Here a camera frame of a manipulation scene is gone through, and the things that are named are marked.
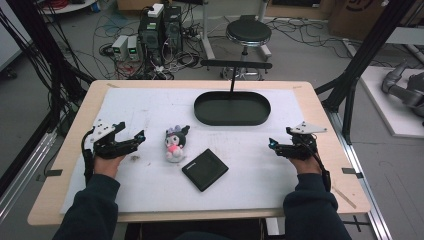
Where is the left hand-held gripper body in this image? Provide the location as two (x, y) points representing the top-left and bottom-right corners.
(90, 119), (135, 160)

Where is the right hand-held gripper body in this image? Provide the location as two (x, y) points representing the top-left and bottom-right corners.
(277, 121), (328, 162)

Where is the black and pink plush toy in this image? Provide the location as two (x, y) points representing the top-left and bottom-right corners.
(163, 124), (191, 164)

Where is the black oval tray with handle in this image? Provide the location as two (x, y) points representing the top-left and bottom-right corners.
(193, 59), (274, 127)

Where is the black square case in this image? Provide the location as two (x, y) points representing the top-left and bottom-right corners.
(181, 148), (230, 193)

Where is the person's right hand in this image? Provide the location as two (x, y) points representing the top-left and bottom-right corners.
(287, 156), (323, 176)

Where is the person's left hand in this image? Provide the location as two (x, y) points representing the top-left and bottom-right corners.
(94, 154), (126, 180)

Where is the white table mat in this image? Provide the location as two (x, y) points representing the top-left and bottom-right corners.
(59, 86), (314, 215)

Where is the black tape strip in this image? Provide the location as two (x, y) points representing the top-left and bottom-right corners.
(341, 167), (365, 180)
(35, 168), (64, 183)

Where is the grey bench power supply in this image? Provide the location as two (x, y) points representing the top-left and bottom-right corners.
(126, 35), (142, 62)
(111, 34), (130, 62)

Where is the white platform board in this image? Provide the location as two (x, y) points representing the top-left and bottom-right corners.
(359, 65), (424, 140)

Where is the black computer tower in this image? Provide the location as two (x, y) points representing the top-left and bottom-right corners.
(137, 11), (165, 66)
(163, 4), (184, 55)

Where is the black round stool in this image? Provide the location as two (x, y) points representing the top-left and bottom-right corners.
(220, 14), (274, 82)

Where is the white desk leg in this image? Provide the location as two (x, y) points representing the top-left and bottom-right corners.
(199, 0), (217, 62)

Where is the white box on tower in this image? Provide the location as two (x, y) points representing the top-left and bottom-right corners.
(146, 2), (165, 19)

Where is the cardboard box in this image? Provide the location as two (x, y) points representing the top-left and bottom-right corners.
(327, 0), (424, 42)

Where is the white round table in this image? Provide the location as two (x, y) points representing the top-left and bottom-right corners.
(39, 0), (98, 16)

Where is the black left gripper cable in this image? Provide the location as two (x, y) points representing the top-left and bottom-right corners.
(81, 127), (96, 186)

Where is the aluminium rail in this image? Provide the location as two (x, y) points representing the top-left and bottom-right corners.
(327, 109), (394, 240)
(0, 130), (58, 223)

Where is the black frame post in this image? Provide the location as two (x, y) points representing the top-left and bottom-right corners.
(4, 0), (96, 131)
(314, 0), (418, 145)

